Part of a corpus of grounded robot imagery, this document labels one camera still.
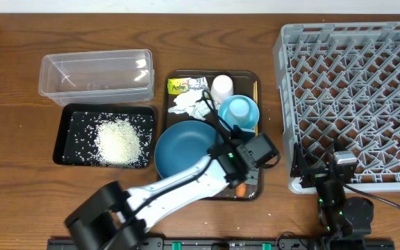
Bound black plastic tray bin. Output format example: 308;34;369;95
52;103;156;169

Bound yellow snack wrapper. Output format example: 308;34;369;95
167;78;190;95

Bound brown serving tray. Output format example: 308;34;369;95
162;69;263;201

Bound orange carrot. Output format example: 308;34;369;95
235;183;247;197

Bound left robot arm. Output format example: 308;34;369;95
65;135;266;249

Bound pile of white rice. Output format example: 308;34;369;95
64;111;153;167

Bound wooden chopstick right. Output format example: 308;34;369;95
254;80;259;136

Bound light blue cup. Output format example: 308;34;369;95
226;99;250;126

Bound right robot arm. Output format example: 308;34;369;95
290;140;374;249

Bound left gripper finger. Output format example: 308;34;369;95
232;125;256;142
245;168;260;185

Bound dark blue plate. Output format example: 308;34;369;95
154;120;216;178

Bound light blue small bowl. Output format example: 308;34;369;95
219;95;260;129

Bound pink white cup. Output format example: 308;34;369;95
210;75;234;103

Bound grey dishwasher rack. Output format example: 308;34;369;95
273;22;400;192

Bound crumpled white foil paper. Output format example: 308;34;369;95
168;77;210;121

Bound clear plastic bin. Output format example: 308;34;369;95
38;49;155;106

